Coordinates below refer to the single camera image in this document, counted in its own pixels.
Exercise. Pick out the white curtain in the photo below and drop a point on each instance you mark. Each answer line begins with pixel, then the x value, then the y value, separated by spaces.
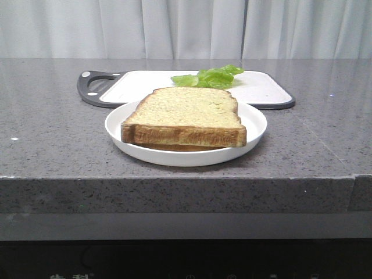
pixel 186 29

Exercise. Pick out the green lettuce leaf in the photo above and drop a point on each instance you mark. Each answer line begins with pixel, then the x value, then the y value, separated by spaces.
pixel 219 78

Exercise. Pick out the bread slice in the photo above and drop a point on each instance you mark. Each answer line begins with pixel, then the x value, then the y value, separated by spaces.
pixel 186 116
pixel 179 148

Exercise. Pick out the white cutting board grey rim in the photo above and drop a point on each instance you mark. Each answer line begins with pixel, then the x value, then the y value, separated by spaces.
pixel 111 90

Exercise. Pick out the white round plate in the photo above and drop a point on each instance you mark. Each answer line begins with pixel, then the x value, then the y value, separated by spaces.
pixel 253 119

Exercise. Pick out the black appliance front panel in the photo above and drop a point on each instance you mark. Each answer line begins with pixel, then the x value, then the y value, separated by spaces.
pixel 249 258

